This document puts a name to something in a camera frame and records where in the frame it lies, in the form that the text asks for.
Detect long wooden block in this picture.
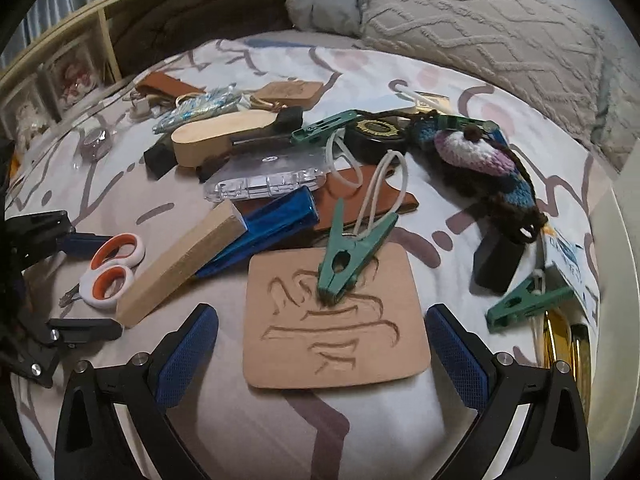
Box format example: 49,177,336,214
115,199,248,330

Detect brown leather strap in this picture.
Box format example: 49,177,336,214
135,71,206,101

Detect wooden shelf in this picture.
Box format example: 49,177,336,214
0,0,351,161

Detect blue white printed card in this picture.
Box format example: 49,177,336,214
545,225,601,311

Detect black round tin gold label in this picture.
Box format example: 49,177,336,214
345,117,408,153

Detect black rectangular case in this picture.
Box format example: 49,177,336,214
472,232,523,293

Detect green clothespin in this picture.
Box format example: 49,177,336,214
486,280,575,335
317,198,401,307
439,114,497,132
292,109,353,143

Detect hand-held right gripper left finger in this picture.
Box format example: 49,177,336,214
54,302,221,480

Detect brown fleece blanket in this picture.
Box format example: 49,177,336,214
107,0,301,71

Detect oval wooden box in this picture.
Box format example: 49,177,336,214
171,111,281,167

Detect crochet yarn bird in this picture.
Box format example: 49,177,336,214
405,112,548,246

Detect grey plush cloth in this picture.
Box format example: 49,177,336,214
286,0,361,36

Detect blue lighter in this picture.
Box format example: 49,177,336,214
192,185,321,281

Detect clear figurine display box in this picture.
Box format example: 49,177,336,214
45,45,101,111
0,80,51,161

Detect engraved wooden tag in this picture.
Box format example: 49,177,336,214
250,80,325,110

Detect textured beige pillow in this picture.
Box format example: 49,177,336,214
350,0,608,136
590,5,640,171

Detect white orange scissors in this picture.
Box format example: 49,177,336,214
59,232,147,309

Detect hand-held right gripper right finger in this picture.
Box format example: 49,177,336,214
424,302,592,480

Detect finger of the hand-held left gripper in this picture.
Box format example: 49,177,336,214
4,210,115,266
9,317,124,390

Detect carved wooden tile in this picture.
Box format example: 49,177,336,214
242,242,432,390

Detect floral fabric pouch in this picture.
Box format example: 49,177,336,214
152,85,246,133

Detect brown leather card holder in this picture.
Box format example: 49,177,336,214
315,162,420,233

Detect clear plastic case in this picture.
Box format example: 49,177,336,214
202,147,341,203

